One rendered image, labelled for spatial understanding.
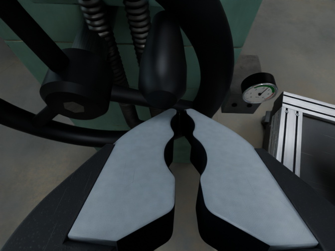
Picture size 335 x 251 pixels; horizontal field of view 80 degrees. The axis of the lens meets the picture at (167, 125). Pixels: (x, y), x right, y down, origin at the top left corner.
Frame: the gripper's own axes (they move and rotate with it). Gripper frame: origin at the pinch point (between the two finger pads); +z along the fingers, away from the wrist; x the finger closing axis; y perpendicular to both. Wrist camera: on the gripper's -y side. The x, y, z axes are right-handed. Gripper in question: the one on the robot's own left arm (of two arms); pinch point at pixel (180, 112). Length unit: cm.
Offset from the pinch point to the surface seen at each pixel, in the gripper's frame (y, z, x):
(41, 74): 9.3, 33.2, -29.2
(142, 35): -2.3, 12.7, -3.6
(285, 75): 33, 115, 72
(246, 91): 8.5, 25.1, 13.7
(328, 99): 42, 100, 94
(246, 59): 6.0, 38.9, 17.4
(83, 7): -4.8, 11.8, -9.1
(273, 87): 7.6, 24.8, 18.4
